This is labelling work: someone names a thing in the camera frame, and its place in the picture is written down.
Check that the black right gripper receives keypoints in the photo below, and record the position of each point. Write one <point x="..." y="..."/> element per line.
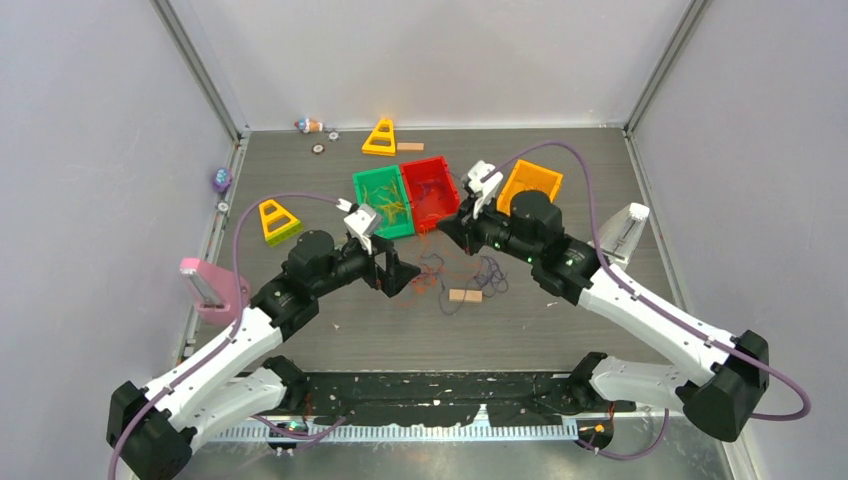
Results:
<point x="465" y="227"/>

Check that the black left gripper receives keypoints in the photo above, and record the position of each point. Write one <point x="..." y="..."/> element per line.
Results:
<point x="396" y="272"/>

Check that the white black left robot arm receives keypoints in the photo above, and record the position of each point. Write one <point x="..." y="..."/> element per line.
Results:
<point x="155" y="429"/>

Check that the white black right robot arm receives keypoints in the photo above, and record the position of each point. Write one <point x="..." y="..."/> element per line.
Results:
<point x="713" y="377"/>

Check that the yellow triangular toy block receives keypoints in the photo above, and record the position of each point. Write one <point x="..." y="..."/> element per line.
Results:
<point x="277" y="223"/>

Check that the orange plastic bin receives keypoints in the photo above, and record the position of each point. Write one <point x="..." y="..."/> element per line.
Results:
<point x="527" y="176"/>

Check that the white toy toaster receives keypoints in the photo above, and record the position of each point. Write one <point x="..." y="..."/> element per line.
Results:
<point x="620" y="234"/>

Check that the small wooden block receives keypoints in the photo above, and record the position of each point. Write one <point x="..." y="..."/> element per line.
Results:
<point x="465" y="296"/>
<point x="408" y="147"/>

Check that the pink toy toaster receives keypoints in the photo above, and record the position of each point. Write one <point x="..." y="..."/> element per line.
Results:
<point x="214" y="290"/>

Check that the green plastic bin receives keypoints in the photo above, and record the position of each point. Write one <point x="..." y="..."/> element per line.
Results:
<point x="383" y="189"/>

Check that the red plastic bin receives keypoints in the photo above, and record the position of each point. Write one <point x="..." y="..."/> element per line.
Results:
<point x="431" y="191"/>

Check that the purple egg toy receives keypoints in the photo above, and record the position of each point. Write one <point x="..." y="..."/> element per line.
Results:
<point x="222" y="180"/>

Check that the small clown figurine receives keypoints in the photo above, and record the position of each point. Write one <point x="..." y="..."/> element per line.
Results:
<point x="307" y="125"/>

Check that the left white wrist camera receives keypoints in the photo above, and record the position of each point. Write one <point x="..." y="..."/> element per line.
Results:
<point x="361" y="222"/>

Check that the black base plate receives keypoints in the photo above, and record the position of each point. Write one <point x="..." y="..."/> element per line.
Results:
<point x="443" y="399"/>

